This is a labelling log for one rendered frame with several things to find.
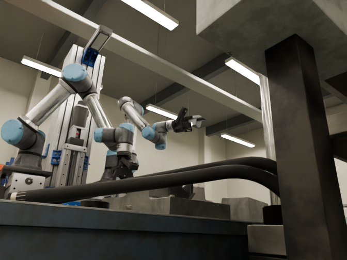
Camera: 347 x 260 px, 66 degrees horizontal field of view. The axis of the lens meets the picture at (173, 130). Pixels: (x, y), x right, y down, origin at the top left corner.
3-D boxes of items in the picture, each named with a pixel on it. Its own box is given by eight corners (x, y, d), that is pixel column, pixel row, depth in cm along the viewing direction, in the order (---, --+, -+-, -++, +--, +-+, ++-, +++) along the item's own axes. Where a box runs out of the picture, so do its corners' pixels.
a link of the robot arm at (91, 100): (77, 91, 165) (109, 157, 148) (69, 81, 155) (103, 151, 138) (94, 82, 166) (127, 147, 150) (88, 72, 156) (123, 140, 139)
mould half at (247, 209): (151, 224, 132) (153, 200, 136) (180, 226, 151) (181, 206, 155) (250, 225, 104) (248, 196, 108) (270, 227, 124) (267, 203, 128)
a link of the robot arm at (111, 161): (100, 167, 171) (103, 147, 175) (113, 172, 182) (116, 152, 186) (114, 165, 165) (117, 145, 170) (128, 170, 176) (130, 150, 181)
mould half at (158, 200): (98, 220, 113) (103, 188, 118) (150, 223, 128) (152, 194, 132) (169, 217, 76) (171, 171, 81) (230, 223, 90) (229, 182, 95)
